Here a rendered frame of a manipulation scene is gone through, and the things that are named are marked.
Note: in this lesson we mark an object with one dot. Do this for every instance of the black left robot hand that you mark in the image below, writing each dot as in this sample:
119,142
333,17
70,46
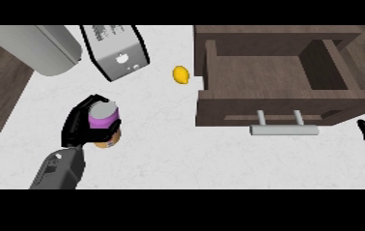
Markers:
74,128

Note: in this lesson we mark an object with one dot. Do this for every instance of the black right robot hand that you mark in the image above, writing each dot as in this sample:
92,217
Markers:
362,127

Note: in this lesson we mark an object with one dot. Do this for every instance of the purple and orange can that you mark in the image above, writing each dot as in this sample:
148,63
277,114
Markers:
104,116

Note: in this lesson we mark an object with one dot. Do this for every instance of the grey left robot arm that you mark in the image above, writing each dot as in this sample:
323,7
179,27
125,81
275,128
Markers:
61,171

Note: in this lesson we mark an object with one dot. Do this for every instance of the brown wooden drawer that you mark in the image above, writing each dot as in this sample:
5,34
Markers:
275,90

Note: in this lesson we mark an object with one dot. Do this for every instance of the brown wooden panel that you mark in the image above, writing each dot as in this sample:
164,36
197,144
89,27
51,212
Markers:
12,86

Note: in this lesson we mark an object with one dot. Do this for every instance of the silver toaster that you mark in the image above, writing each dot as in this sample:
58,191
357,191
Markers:
116,52

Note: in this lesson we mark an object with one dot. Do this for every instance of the pale grey rounded appliance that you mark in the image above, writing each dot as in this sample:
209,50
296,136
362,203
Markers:
40,49

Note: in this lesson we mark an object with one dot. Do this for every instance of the yellow lemon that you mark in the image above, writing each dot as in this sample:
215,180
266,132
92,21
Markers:
181,74

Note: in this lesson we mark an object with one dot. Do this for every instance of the brown wooden cabinet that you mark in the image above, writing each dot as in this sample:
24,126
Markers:
280,36

